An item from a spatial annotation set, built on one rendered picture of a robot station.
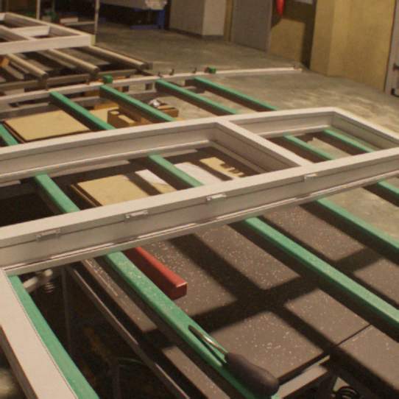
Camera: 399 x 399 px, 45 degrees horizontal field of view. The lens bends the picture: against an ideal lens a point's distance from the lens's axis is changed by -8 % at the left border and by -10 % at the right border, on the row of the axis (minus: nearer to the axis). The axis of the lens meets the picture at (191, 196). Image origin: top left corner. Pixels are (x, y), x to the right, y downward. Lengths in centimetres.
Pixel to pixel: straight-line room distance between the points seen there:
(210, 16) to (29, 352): 980
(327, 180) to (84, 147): 65
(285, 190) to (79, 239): 52
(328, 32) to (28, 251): 743
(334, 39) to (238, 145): 668
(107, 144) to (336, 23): 689
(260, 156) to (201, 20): 887
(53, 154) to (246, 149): 55
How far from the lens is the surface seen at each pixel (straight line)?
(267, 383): 71
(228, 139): 156
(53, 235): 96
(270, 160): 143
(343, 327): 136
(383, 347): 134
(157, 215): 106
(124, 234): 104
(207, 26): 1027
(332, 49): 813
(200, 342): 81
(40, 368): 66
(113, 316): 134
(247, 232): 118
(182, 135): 155
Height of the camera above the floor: 140
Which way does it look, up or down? 25 degrees down
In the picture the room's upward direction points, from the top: 5 degrees clockwise
